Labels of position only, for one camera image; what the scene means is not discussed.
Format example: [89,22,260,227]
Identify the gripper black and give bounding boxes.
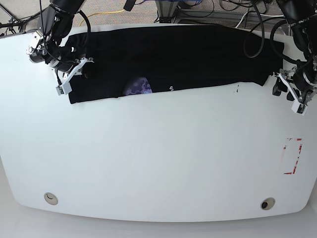
[48,46,84,72]
[272,68,317,101]

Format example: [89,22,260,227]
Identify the black graphic T-shirt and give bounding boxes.
[68,25,284,104]

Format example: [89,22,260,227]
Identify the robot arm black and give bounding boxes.
[270,0,317,103]
[27,0,91,72]

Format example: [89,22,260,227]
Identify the red tape rectangle marking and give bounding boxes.
[280,138,303,175]

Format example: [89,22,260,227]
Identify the black tripod legs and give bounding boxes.
[0,0,40,35]

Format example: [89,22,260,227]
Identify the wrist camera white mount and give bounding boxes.
[273,66,317,116]
[53,57,94,96]

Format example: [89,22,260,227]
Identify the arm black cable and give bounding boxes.
[38,0,92,58]
[242,0,310,65]

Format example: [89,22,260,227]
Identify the yellow cable on floor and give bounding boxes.
[79,8,126,27]

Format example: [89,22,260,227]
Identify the white cable on floor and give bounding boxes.
[235,11,284,28]

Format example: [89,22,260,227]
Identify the right table cable grommet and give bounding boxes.
[261,197,275,210]

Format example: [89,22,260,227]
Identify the table cable grommet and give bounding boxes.
[44,192,58,205]
[261,197,275,210]

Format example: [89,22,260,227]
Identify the aluminium frame post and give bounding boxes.
[155,0,179,23]

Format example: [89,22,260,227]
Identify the left table cable grommet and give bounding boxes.
[44,192,58,205]

